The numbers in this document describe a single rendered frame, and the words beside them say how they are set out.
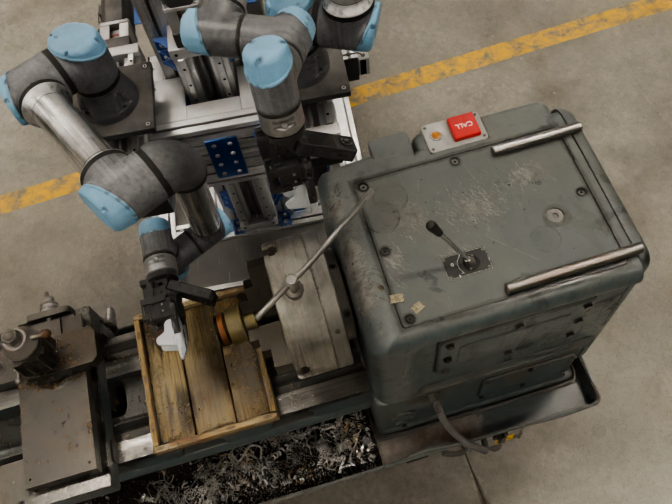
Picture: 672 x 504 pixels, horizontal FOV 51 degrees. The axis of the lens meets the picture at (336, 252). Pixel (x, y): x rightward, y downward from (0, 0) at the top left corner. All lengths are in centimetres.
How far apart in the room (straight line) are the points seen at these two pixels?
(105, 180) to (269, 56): 48
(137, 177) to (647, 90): 253
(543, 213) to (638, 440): 137
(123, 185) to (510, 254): 77
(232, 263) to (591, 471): 146
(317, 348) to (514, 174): 55
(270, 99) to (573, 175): 71
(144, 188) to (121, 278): 161
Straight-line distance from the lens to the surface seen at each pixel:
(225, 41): 122
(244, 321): 156
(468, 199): 149
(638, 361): 280
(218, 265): 266
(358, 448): 199
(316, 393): 174
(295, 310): 143
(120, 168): 144
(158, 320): 164
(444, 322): 137
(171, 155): 143
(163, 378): 181
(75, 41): 175
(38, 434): 179
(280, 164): 123
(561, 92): 335
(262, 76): 111
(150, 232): 171
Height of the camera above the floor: 253
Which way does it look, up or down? 63 degrees down
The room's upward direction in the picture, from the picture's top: 10 degrees counter-clockwise
